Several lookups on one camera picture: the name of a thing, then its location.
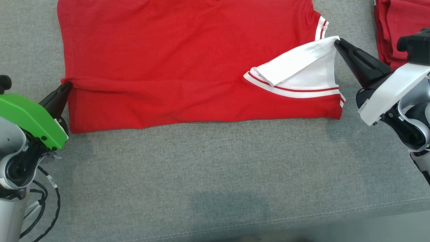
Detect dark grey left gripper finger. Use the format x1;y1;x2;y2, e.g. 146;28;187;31
50;84;73;118
39;82;71;112

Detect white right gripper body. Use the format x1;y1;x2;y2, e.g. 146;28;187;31
356;63;430;127

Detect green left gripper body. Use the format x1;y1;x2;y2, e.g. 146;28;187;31
0;93;70;151

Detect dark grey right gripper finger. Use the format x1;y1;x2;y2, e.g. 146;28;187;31
337;38;392;80
334;39;377;89

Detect red shorts with white stripe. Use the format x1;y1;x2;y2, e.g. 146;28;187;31
374;0;430;71

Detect red basketball jersey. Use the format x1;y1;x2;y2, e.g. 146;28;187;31
57;0;346;134

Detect grey fabric sofa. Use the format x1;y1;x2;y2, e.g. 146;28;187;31
0;0;430;242

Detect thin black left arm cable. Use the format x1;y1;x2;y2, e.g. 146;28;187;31
19;164;61;242

